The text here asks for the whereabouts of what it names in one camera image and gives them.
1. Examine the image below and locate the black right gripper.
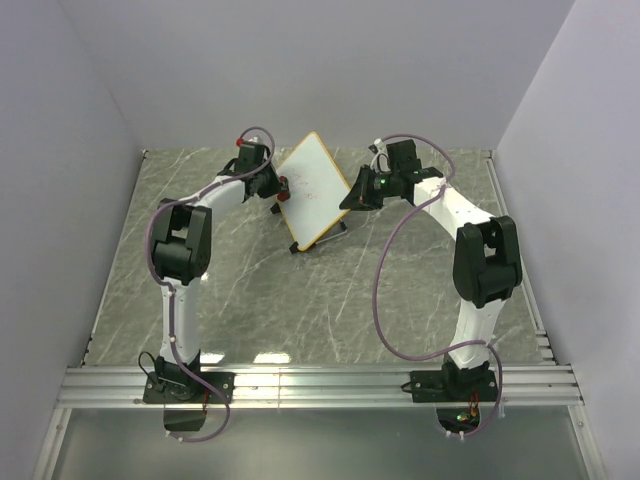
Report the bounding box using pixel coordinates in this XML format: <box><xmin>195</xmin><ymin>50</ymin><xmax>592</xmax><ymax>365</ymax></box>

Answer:
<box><xmin>338</xmin><ymin>166</ymin><xmax>398</xmax><ymax>213</ymax></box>

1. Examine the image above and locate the red whiteboard eraser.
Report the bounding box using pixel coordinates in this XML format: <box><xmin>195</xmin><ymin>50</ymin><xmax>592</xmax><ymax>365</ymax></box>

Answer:
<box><xmin>277</xmin><ymin>176</ymin><xmax>291</xmax><ymax>202</ymax></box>

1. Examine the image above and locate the yellow framed whiteboard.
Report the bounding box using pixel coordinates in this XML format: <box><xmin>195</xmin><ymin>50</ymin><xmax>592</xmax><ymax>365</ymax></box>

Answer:
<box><xmin>277</xmin><ymin>132</ymin><xmax>351</xmax><ymax>253</ymax></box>

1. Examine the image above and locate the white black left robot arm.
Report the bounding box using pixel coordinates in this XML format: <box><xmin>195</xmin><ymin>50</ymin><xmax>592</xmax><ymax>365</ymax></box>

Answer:
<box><xmin>145</xmin><ymin>136</ymin><xmax>288</xmax><ymax>403</ymax></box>

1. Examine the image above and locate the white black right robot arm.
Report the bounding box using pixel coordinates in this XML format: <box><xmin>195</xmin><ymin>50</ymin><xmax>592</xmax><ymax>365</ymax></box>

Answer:
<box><xmin>339</xmin><ymin>134</ymin><xmax>523</xmax><ymax>403</ymax></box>

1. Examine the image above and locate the metal wire whiteboard stand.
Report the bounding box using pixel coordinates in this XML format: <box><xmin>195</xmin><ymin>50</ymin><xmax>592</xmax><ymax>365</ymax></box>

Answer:
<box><xmin>270</xmin><ymin>203</ymin><xmax>348</xmax><ymax>254</ymax></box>

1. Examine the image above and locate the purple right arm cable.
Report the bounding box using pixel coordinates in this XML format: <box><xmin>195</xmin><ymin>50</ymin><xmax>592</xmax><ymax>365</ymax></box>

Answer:
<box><xmin>373</xmin><ymin>133</ymin><xmax>503</xmax><ymax>442</ymax></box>

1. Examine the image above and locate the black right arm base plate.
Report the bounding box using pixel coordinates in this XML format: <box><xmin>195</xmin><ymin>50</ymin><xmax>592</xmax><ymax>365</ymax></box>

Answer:
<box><xmin>400</xmin><ymin>366</ymin><xmax>498</xmax><ymax>403</ymax></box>

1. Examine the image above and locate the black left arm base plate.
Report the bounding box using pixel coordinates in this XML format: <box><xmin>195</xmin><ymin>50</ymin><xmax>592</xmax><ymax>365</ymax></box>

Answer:
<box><xmin>142</xmin><ymin>371</ymin><xmax>235</xmax><ymax>405</ymax></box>

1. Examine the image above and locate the aluminium right side rail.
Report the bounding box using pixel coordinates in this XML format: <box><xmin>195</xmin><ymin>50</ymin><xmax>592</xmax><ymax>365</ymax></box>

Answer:
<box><xmin>484</xmin><ymin>149</ymin><xmax>574</xmax><ymax>374</ymax></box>

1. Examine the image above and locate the aluminium rail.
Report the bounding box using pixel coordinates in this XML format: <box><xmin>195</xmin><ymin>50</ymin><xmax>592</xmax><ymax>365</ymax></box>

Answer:
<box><xmin>55</xmin><ymin>364</ymin><xmax>584</xmax><ymax>409</ymax></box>
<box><xmin>484</xmin><ymin>149</ymin><xmax>574</xmax><ymax>374</ymax></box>

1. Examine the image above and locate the aluminium front rail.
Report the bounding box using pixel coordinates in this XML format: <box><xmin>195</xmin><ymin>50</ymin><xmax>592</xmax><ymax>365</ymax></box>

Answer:
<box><xmin>55</xmin><ymin>364</ymin><xmax>584</xmax><ymax>409</ymax></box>

